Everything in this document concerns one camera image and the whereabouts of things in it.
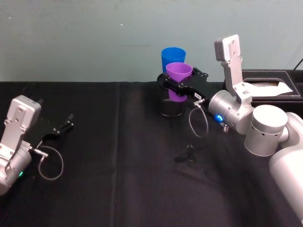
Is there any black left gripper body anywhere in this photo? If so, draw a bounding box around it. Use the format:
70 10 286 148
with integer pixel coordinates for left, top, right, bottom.
33 115 62 149

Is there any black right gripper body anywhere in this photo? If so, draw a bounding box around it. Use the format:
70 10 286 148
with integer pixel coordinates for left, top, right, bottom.
179 74 212 102

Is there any purple plastic cup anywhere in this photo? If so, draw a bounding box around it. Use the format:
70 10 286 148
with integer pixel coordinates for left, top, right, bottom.
165 62 193 103

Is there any black plastic cup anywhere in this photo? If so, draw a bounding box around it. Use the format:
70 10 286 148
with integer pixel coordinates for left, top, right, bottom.
155 72 186 118

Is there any blue plastic cup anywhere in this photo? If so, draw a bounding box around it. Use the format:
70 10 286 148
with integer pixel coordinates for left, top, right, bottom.
160 47 187 74

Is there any small black clip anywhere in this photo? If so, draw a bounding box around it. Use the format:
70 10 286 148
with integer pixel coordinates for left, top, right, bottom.
174 144 198 164

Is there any white paper tissue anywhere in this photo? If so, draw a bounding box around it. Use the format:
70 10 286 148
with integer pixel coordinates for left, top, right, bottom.
243 81 293 97

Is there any black table cloth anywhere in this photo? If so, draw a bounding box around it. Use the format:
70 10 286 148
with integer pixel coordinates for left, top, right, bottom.
0 81 303 227

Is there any black stitched tissue box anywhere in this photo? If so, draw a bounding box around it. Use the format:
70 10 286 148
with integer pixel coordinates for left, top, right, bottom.
241 69 303 108

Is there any left gripper grey looped cable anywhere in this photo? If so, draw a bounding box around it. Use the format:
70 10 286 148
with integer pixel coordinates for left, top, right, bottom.
34 145 64 182

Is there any gripper grey looped cable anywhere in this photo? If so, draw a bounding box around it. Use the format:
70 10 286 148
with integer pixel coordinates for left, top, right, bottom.
188 98 209 138
34 145 64 182

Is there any right gripper grey looped cable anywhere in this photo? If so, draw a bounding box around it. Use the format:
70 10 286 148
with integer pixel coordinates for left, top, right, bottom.
188 98 209 138

